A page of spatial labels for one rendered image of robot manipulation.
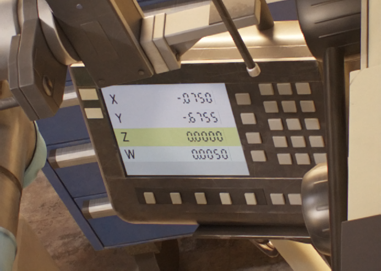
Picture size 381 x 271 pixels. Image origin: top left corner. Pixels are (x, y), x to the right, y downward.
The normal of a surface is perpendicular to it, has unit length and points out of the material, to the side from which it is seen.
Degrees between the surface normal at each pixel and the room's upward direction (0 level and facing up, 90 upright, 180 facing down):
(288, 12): 90
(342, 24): 64
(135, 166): 71
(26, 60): 23
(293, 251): 52
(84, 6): 90
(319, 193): 18
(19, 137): 83
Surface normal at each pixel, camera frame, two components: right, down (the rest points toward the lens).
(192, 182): -0.41, 0.51
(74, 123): -0.12, 0.75
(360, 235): -0.37, -0.64
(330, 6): -0.32, 0.00
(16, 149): 0.82, -0.37
